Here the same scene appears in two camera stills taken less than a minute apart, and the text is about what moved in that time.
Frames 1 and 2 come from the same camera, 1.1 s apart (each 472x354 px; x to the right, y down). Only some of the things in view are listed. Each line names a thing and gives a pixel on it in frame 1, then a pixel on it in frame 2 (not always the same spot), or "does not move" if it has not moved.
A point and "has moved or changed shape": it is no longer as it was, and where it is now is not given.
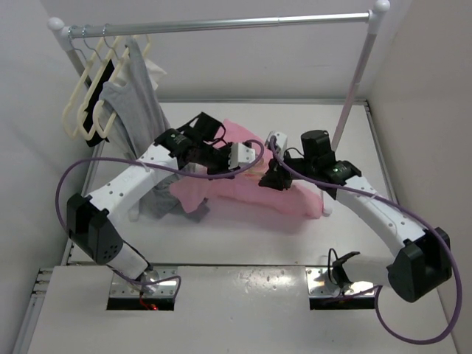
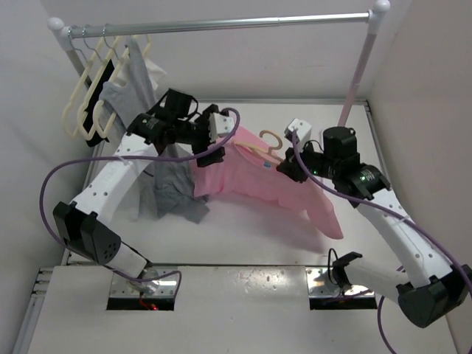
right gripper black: x=276 y=176 -> x=291 y=167
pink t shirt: x=245 y=149 has moved or changed shape
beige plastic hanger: x=258 y=169 has moved or changed shape
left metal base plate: x=159 y=282 does not move
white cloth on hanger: x=152 y=68 does not move
